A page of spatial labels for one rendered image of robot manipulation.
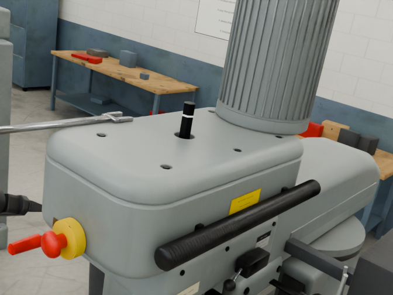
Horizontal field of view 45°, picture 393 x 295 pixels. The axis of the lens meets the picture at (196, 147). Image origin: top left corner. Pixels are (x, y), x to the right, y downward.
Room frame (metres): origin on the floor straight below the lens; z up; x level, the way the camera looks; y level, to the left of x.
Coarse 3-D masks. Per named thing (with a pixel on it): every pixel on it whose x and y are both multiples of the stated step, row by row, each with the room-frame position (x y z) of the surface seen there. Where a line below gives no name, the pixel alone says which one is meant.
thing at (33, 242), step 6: (36, 234) 0.68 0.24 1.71; (24, 240) 0.66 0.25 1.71; (30, 240) 0.66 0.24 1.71; (36, 240) 0.67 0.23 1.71; (12, 246) 0.64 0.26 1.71; (18, 246) 0.64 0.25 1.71; (24, 246) 0.65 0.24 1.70; (30, 246) 0.66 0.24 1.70; (36, 246) 0.67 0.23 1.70; (12, 252) 0.64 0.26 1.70; (18, 252) 0.64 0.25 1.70
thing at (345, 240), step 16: (352, 224) 1.26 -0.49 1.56; (320, 240) 1.13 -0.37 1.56; (336, 240) 1.14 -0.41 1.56; (352, 240) 1.16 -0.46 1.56; (336, 256) 1.09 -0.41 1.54; (352, 256) 1.12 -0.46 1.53; (288, 272) 1.03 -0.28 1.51; (304, 272) 1.01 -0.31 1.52; (320, 272) 1.03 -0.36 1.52; (304, 288) 1.00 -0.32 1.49; (320, 288) 1.04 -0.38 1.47; (336, 288) 1.09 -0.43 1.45
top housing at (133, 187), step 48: (48, 144) 0.68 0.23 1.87; (96, 144) 0.67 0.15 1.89; (144, 144) 0.71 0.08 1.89; (192, 144) 0.75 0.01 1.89; (240, 144) 0.80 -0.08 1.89; (288, 144) 0.86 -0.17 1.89; (48, 192) 0.66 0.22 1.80; (96, 192) 0.59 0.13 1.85; (144, 192) 0.57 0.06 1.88; (192, 192) 0.61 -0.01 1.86; (240, 192) 0.72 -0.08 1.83; (96, 240) 0.59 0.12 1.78; (144, 240) 0.56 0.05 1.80
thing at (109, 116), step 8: (112, 112) 0.83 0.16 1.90; (120, 112) 0.84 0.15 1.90; (56, 120) 0.73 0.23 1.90; (64, 120) 0.74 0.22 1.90; (72, 120) 0.74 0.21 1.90; (80, 120) 0.75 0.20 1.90; (88, 120) 0.76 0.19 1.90; (96, 120) 0.77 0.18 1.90; (104, 120) 0.78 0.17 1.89; (112, 120) 0.79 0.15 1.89; (120, 120) 0.80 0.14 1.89; (128, 120) 0.81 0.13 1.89; (0, 128) 0.65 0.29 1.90; (8, 128) 0.65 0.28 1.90; (16, 128) 0.66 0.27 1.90; (24, 128) 0.67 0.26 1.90; (32, 128) 0.68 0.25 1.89; (40, 128) 0.69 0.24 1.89; (48, 128) 0.70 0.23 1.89
